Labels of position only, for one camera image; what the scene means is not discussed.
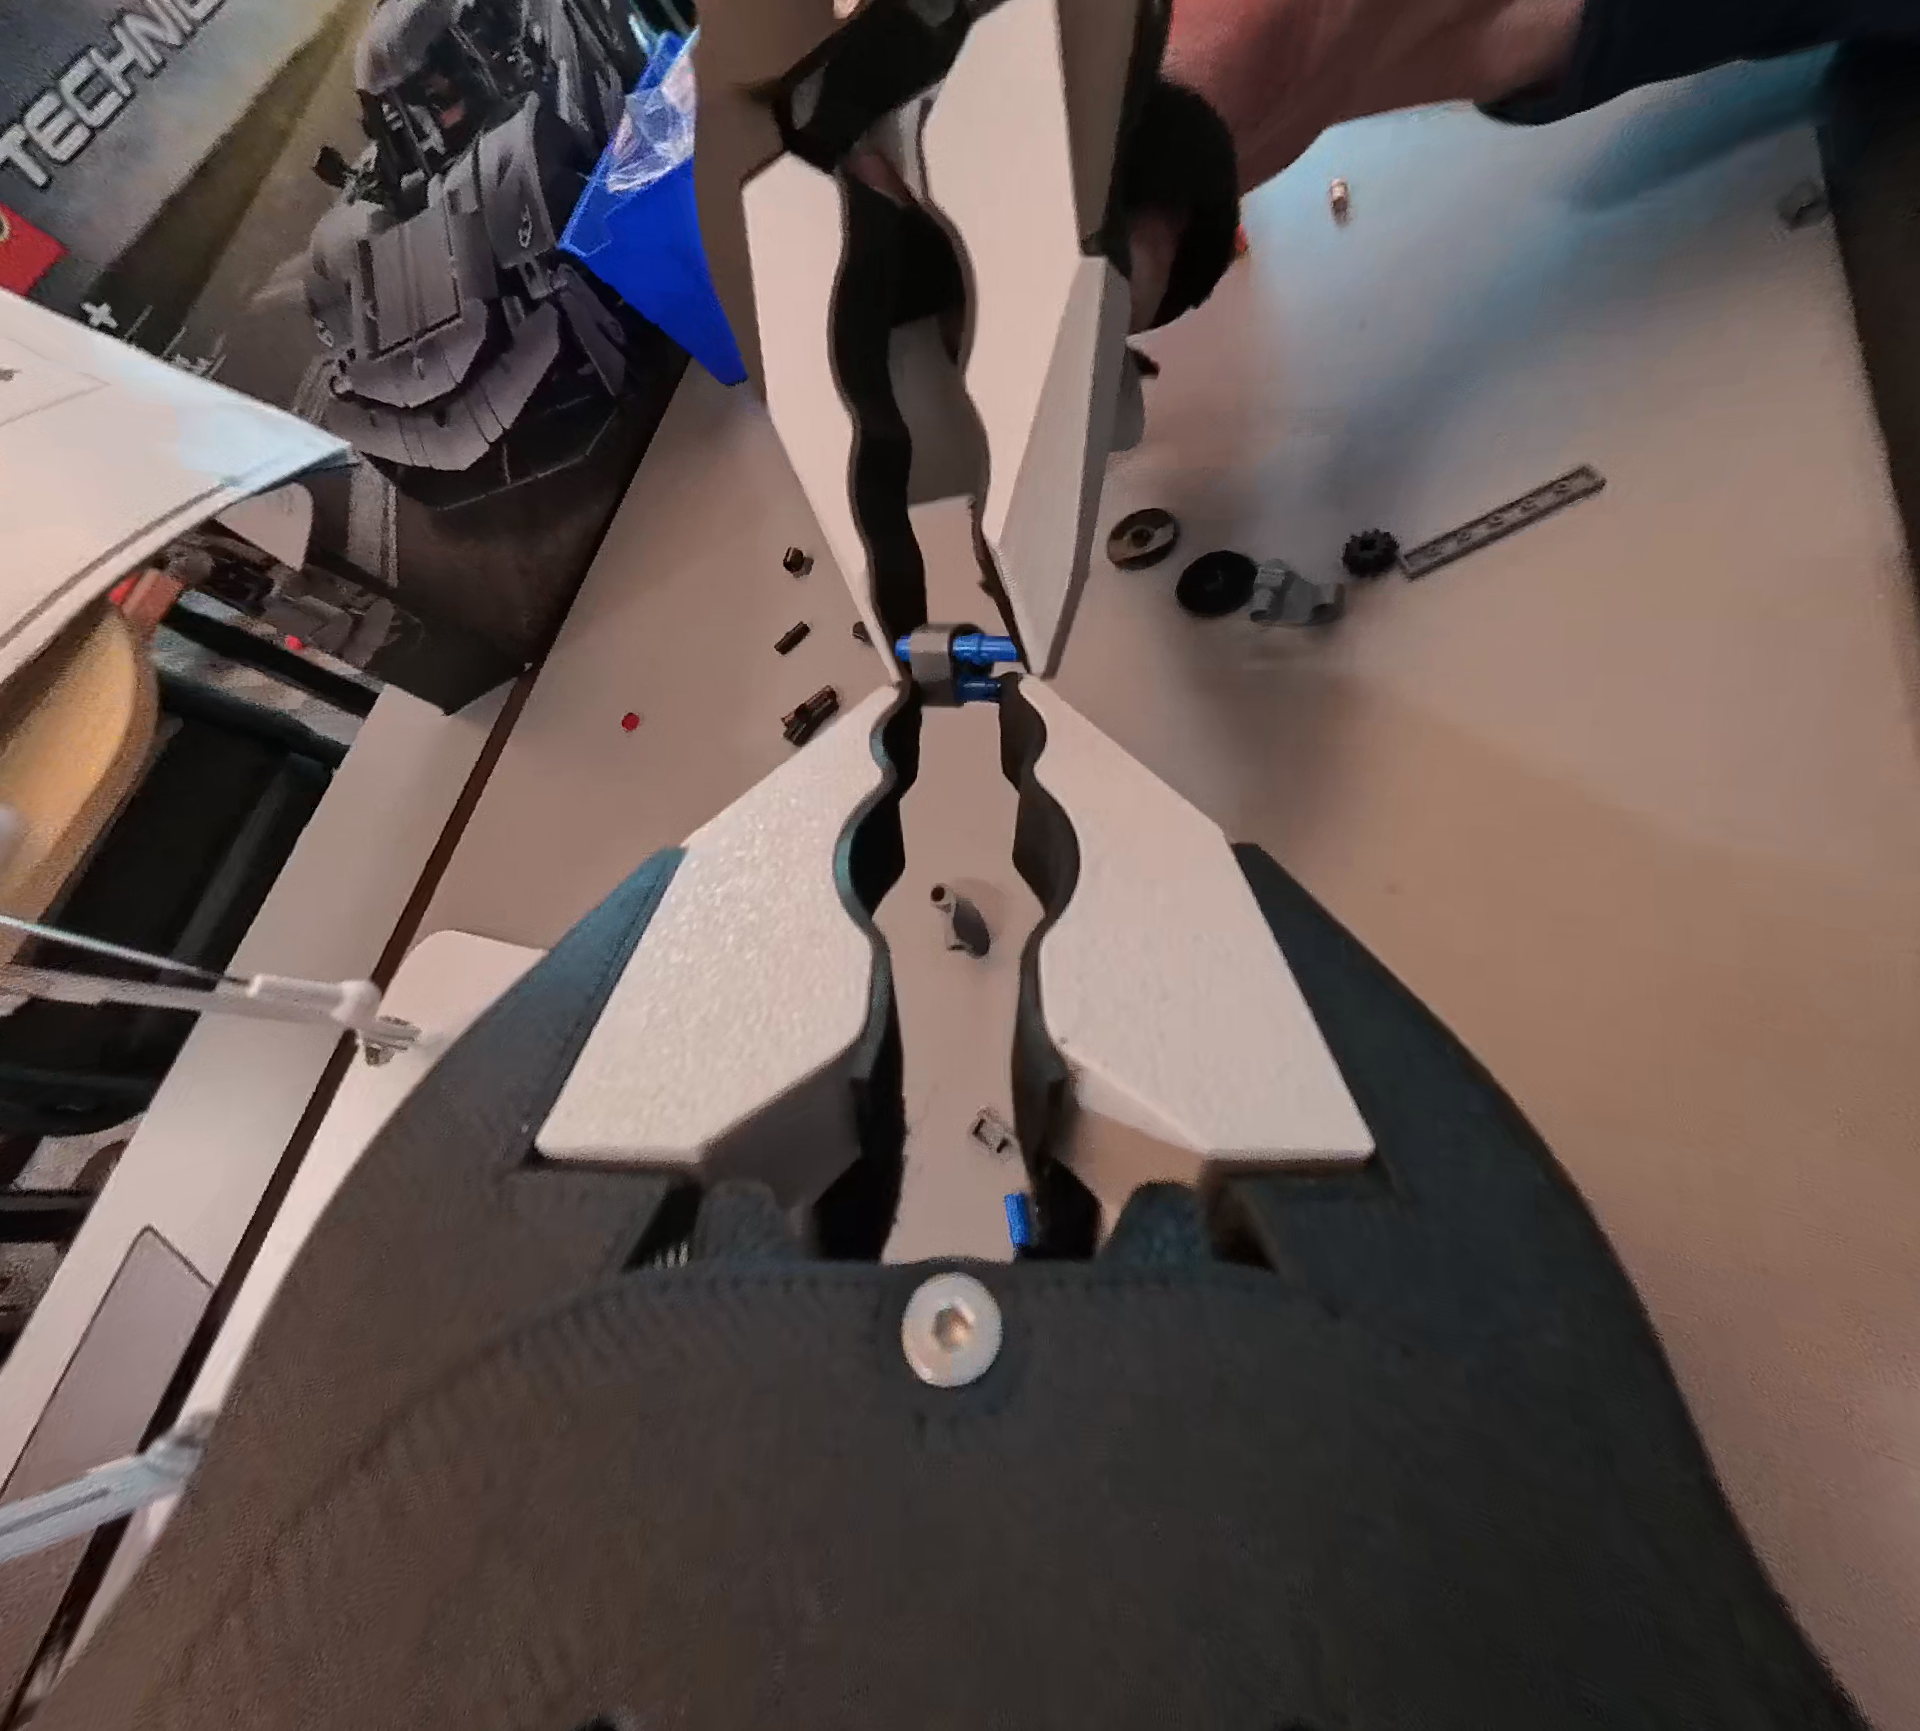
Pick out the white plug grey cable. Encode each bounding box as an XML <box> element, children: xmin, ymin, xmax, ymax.
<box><xmin>0</xmin><ymin>911</ymin><xmax>426</xmax><ymax>1066</ymax></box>

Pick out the grey lego hook piece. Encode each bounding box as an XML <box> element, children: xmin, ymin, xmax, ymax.
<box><xmin>1248</xmin><ymin>558</ymin><xmax>1345</xmax><ymax>630</ymax></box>

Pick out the lego sticker sheet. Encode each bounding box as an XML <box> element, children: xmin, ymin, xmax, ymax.
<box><xmin>0</xmin><ymin>290</ymin><xmax>354</xmax><ymax>683</ymax></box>

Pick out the dark lego set box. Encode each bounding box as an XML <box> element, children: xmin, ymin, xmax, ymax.
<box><xmin>0</xmin><ymin>0</ymin><xmax>694</xmax><ymax>714</ymax></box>

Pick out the clear plastic bag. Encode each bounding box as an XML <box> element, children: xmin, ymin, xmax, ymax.
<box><xmin>607</xmin><ymin>36</ymin><xmax>708</xmax><ymax>196</ymax></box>

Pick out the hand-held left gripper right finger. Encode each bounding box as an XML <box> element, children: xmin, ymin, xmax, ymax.
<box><xmin>999</xmin><ymin>679</ymin><xmax>1376</xmax><ymax>1213</ymax></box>

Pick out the long grey lego plate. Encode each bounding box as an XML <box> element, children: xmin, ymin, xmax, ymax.
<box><xmin>1395</xmin><ymin>465</ymin><xmax>1606</xmax><ymax>582</ymax></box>

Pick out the blue storage bin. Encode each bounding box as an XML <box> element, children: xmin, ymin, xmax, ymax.
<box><xmin>559</xmin><ymin>34</ymin><xmax>752</xmax><ymax>386</ymax></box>

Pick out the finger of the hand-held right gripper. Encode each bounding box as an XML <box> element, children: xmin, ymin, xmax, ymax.
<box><xmin>740</xmin><ymin>158</ymin><xmax>930</xmax><ymax>687</ymax></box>
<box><xmin>918</xmin><ymin>0</ymin><xmax>1136</xmax><ymax>679</ymax></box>

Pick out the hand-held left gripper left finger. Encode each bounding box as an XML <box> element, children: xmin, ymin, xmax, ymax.
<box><xmin>532</xmin><ymin>681</ymin><xmax>918</xmax><ymax>1228</ymax></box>

